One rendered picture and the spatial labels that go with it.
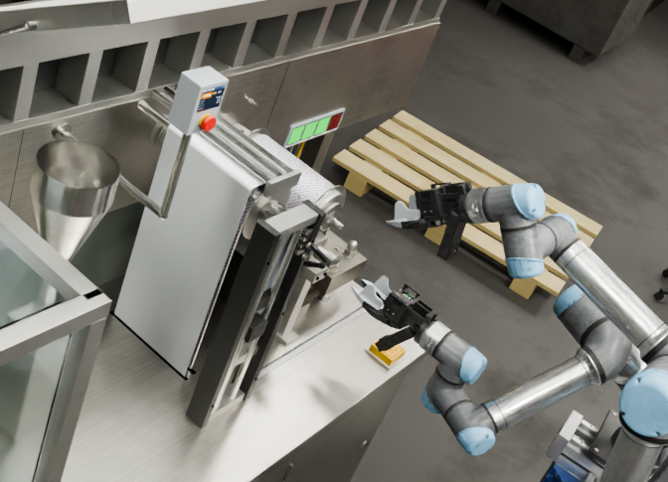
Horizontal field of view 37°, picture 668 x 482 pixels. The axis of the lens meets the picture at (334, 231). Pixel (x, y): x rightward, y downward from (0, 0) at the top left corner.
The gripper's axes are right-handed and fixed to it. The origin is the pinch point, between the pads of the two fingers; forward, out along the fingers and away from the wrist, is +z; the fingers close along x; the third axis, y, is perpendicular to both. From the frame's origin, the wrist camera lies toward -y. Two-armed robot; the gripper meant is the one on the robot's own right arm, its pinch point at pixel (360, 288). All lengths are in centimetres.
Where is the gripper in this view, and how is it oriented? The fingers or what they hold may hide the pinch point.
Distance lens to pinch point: 241.4
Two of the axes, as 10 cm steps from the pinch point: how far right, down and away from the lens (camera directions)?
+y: 3.3, -7.7, -5.4
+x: -5.8, 2.9, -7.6
